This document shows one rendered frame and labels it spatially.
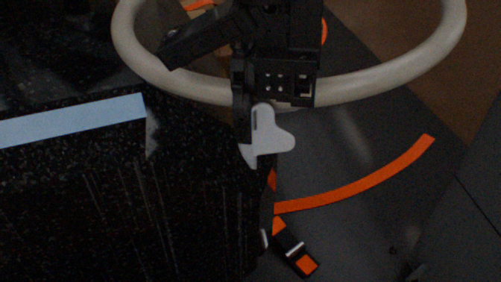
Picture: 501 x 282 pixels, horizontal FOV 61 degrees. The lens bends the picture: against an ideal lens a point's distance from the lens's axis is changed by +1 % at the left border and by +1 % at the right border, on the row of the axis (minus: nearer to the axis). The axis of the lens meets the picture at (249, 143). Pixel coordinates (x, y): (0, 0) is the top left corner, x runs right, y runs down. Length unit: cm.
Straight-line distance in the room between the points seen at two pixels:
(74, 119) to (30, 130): 6
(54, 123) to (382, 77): 46
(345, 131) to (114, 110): 121
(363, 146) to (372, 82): 125
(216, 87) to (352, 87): 14
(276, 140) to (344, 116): 137
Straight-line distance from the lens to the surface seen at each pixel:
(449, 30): 56
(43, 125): 68
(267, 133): 44
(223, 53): 193
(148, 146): 67
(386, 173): 162
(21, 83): 74
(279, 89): 41
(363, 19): 251
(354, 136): 173
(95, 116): 67
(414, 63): 50
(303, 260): 135
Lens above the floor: 121
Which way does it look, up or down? 46 degrees down
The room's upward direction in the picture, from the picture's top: straight up
